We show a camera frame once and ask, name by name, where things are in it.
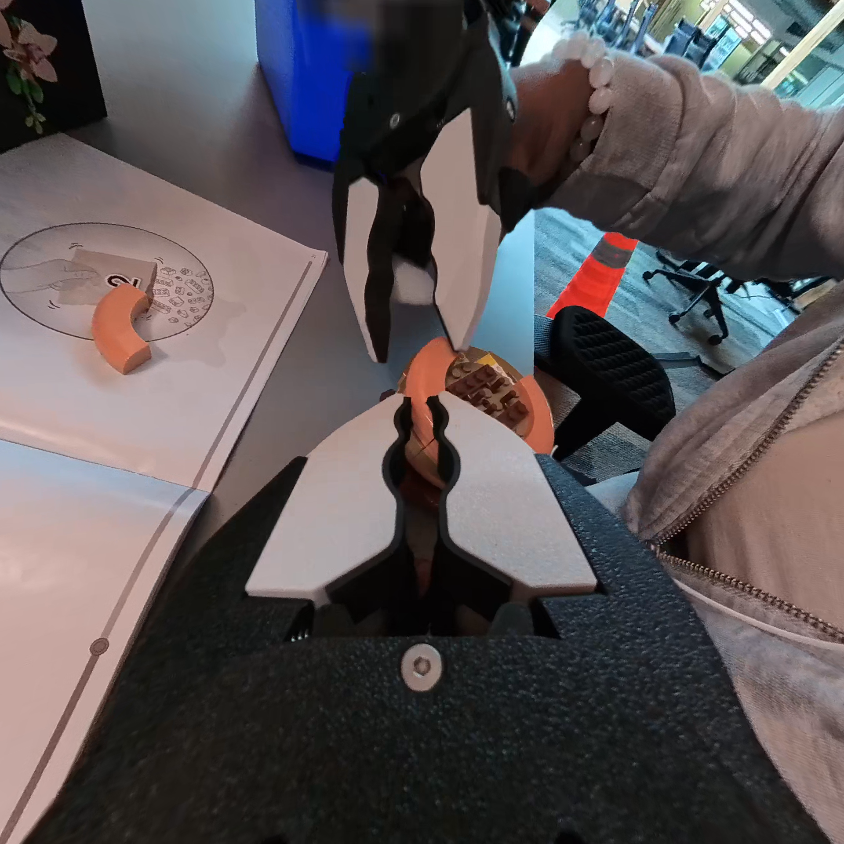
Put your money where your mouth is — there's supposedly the row of black office chairs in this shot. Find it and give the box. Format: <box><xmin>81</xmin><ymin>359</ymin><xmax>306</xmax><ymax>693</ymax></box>
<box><xmin>574</xmin><ymin>0</ymin><xmax>753</xmax><ymax>60</ymax></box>

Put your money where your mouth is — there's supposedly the blue plastic bin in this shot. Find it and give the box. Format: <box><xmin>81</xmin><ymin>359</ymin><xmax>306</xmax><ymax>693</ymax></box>
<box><xmin>255</xmin><ymin>0</ymin><xmax>377</xmax><ymax>172</ymax></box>

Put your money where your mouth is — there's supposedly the brick pot model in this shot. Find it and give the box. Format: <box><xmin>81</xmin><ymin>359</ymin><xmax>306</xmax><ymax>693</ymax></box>
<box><xmin>396</xmin><ymin>337</ymin><xmax>557</xmax><ymax>518</ymax></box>

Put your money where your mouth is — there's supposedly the studded orange arc brick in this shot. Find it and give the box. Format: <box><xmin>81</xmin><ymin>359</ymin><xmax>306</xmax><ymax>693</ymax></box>
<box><xmin>93</xmin><ymin>291</ymin><xmax>159</xmax><ymax>377</ymax></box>

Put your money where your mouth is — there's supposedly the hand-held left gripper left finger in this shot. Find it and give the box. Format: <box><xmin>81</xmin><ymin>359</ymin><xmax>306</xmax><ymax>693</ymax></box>
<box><xmin>247</xmin><ymin>393</ymin><xmax>412</xmax><ymax>605</ymax></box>

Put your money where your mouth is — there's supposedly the black mesh chair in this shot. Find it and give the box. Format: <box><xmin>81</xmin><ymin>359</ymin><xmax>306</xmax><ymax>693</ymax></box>
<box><xmin>548</xmin><ymin>306</ymin><xmax>679</xmax><ymax>458</ymax></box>

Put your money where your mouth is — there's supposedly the white bead bracelet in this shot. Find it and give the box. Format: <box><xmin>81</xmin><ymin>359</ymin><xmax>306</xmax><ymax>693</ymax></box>
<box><xmin>552</xmin><ymin>36</ymin><xmax>618</xmax><ymax>162</ymax></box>

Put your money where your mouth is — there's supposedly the white earphone cable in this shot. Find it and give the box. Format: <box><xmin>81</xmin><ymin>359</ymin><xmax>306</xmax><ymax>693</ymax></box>
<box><xmin>657</xmin><ymin>548</ymin><xmax>844</xmax><ymax>650</ymax></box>

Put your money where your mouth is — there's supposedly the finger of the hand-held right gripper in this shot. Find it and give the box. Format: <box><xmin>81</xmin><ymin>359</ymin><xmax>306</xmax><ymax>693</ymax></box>
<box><xmin>343</xmin><ymin>176</ymin><xmax>393</xmax><ymax>364</ymax></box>
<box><xmin>422</xmin><ymin>110</ymin><xmax>505</xmax><ymax>349</ymax></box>

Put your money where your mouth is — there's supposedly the black office chair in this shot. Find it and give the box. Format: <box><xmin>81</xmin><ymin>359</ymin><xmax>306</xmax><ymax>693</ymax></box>
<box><xmin>643</xmin><ymin>248</ymin><xmax>742</xmax><ymax>346</ymax></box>

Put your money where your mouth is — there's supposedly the white instruction booklet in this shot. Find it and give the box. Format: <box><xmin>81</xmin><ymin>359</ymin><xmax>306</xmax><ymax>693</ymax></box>
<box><xmin>0</xmin><ymin>132</ymin><xmax>331</xmax><ymax>844</ymax></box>

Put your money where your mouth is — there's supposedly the person's right hand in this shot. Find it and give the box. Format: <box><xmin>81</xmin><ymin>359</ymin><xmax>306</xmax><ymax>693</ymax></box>
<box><xmin>506</xmin><ymin>57</ymin><xmax>594</xmax><ymax>201</ymax></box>

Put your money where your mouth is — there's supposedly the orange floor object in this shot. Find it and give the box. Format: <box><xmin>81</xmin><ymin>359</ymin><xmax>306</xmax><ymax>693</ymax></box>
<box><xmin>548</xmin><ymin>234</ymin><xmax>639</xmax><ymax>321</ymax></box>

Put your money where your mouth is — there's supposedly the black flower print box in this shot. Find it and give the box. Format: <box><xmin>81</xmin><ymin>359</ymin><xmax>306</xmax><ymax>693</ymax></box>
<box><xmin>0</xmin><ymin>0</ymin><xmax>109</xmax><ymax>155</ymax></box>

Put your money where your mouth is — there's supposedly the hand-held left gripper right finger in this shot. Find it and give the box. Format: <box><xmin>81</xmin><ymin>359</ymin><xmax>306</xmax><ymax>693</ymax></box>
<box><xmin>433</xmin><ymin>393</ymin><xmax>600</xmax><ymax>614</ymax></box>

